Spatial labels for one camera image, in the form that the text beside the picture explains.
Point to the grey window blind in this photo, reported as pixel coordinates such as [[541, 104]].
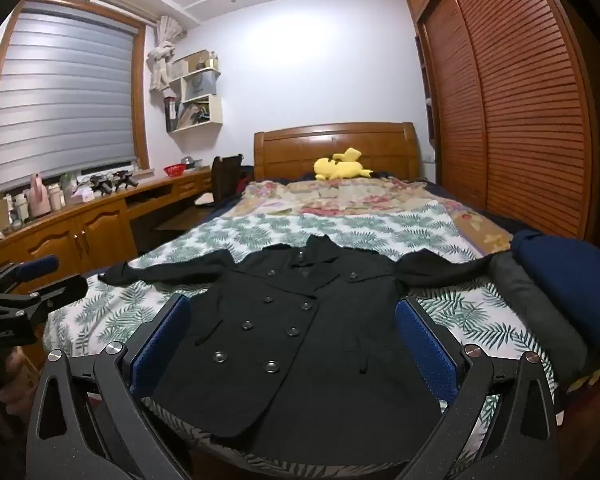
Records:
[[65, 100]]

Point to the folded navy cloth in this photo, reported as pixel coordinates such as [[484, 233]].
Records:
[[570, 280]]

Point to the white bottle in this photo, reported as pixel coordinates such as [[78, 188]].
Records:
[[20, 209], [55, 197]]

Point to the wooden headboard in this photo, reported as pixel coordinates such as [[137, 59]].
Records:
[[290, 152]]

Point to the grey pot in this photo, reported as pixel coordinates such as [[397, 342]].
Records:
[[192, 162]]

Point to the tissue box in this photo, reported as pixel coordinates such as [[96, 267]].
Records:
[[84, 195]]

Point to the yellow plush toy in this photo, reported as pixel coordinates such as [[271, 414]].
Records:
[[340, 167]]

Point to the red basket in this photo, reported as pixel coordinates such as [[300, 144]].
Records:
[[174, 170]]

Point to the black button coat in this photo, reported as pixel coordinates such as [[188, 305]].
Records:
[[300, 360]]

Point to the pink jug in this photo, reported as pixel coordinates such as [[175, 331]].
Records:
[[40, 200]]

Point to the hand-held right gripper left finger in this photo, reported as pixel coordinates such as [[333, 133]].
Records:
[[160, 350]]

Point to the folded grey cloth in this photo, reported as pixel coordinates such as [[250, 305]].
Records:
[[535, 305]]

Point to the leaf-print blanket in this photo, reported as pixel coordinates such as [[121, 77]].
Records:
[[420, 230]]

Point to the white wall shelf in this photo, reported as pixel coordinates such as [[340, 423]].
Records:
[[215, 110]]

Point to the tied cream curtain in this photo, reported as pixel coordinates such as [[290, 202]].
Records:
[[160, 60]]

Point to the black desk gadget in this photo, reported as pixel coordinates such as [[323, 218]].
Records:
[[101, 184], [123, 180]]

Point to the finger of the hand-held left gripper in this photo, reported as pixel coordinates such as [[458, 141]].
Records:
[[60, 292], [37, 265]]

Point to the wooden desk with cabinets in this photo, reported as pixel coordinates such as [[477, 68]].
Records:
[[100, 225]]

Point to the floral quilt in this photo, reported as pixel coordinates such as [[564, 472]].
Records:
[[360, 195]]

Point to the stack of books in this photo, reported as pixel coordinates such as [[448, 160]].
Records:
[[195, 114]]

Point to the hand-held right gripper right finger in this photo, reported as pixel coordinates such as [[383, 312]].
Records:
[[425, 350]]

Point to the dark wooden chair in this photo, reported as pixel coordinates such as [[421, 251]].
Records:
[[225, 175]]

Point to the person's left hand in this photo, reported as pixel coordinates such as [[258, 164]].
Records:
[[17, 375]]

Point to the black binder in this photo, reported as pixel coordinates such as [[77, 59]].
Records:
[[170, 112]]

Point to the green-lid bottle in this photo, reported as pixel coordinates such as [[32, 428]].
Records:
[[69, 187]]

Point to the wooden window frame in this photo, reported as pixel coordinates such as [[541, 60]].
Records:
[[139, 85]]

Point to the louvered wooden wardrobe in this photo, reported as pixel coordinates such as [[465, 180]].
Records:
[[520, 110]]

